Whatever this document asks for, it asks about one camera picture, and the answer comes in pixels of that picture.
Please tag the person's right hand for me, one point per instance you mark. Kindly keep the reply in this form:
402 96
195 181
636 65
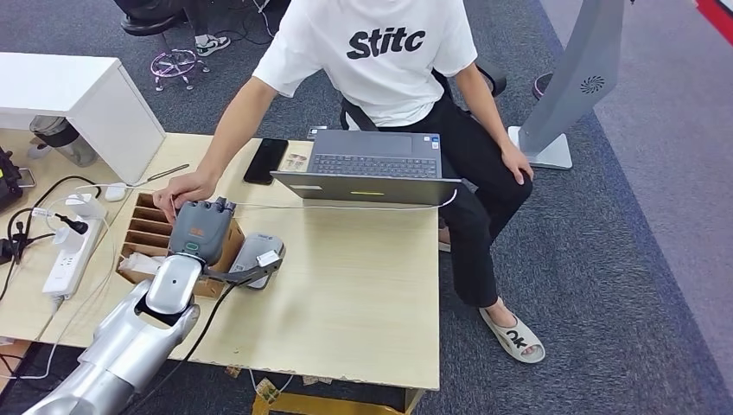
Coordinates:
189 188

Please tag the person's left hand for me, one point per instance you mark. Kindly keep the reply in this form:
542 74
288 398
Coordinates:
517 161

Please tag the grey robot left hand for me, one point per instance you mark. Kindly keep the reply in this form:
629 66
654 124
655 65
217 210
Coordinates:
200 229

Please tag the person's left forearm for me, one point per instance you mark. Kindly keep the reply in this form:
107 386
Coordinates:
492 123

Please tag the person's right forearm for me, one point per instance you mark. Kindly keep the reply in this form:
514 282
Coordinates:
235 129

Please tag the wooden card organizer box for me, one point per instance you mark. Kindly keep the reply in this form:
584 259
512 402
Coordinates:
146 229

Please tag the grey card reader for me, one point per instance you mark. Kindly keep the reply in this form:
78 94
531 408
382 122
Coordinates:
252 247

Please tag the beige patterned card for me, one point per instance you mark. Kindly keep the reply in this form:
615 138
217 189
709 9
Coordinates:
295 162

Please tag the person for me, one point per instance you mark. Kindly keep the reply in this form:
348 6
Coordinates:
372 74
212 43

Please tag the grey metal pen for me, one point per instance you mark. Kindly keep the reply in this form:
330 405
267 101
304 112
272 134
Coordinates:
169 171

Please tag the small white device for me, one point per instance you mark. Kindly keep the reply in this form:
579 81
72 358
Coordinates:
116 192

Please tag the dark round base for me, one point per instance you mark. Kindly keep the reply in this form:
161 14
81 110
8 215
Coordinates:
543 86

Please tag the black smartphone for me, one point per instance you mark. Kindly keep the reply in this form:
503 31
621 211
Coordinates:
266 161

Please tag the grey kiosk stand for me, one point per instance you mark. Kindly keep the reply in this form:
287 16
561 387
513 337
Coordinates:
572 74

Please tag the white slide sandal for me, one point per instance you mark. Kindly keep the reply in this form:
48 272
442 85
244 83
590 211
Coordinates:
515 338
444 239

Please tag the white charger block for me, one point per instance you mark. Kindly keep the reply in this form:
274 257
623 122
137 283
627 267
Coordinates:
83 206

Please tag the black plug connector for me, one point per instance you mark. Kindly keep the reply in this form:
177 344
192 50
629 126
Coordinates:
74 226

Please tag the white plug adapter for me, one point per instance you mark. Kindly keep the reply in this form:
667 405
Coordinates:
67 240

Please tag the clear plastic bottle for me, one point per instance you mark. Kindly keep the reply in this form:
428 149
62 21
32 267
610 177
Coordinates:
60 136

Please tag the small dark box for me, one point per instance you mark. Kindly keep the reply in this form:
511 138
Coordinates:
316 133

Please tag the white power strip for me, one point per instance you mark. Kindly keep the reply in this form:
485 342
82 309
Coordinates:
66 270

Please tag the grey laptop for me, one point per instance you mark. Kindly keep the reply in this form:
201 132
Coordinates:
372 166

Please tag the white cabinet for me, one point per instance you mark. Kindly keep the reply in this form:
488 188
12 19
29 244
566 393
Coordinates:
68 89

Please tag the black swivel chair chrome base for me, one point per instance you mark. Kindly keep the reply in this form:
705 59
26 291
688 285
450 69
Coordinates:
146 22

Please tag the small hanging tag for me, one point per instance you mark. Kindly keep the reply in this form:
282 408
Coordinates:
268 390

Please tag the black device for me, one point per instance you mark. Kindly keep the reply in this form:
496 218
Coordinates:
8 182

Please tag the red mat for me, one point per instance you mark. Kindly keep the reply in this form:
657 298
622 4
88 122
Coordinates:
718 16

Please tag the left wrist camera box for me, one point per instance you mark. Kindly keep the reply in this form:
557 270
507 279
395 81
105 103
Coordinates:
268 259

